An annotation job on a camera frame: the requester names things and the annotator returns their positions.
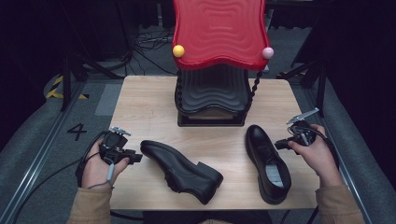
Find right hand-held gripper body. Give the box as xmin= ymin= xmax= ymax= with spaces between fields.
xmin=286 ymin=107 xmax=320 ymax=147

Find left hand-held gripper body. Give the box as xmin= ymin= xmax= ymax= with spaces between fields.
xmin=99 ymin=125 xmax=133 ymax=166

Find black leather shoe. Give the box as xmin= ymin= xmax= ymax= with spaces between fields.
xmin=139 ymin=139 xmax=224 ymax=205
xmin=245 ymin=124 xmax=292 ymax=205

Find person's left hand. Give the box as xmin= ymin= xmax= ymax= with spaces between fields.
xmin=81 ymin=138 xmax=131 ymax=190

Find person's right hand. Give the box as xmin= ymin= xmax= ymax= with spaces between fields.
xmin=288 ymin=123 xmax=344 ymax=188

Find black metal stand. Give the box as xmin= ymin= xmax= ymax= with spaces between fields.
xmin=60 ymin=50 xmax=126 ymax=112
xmin=276 ymin=59 xmax=329 ymax=119

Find person's legs dark trousers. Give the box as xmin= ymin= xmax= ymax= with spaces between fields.
xmin=142 ymin=210 xmax=273 ymax=224

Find red and black shoe rack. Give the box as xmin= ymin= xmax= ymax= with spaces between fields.
xmin=172 ymin=0 xmax=275 ymax=128

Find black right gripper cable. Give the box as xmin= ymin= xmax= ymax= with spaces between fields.
xmin=289 ymin=125 xmax=341 ymax=171

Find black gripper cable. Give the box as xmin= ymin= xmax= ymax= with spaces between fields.
xmin=289 ymin=125 xmax=341 ymax=171
xmin=11 ymin=130 xmax=108 ymax=224

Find grey left gripper cable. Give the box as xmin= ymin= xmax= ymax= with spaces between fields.
xmin=88 ymin=160 xmax=117 ymax=190

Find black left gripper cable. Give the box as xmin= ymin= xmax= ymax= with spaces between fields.
xmin=11 ymin=130 xmax=108 ymax=224

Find aluminium floor rail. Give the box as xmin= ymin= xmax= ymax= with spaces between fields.
xmin=0 ymin=81 xmax=88 ymax=224
xmin=300 ymin=83 xmax=376 ymax=224

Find bundle of black floor cables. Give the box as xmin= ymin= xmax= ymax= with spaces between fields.
xmin=123 ymin=26 xmax=179 ymax=77

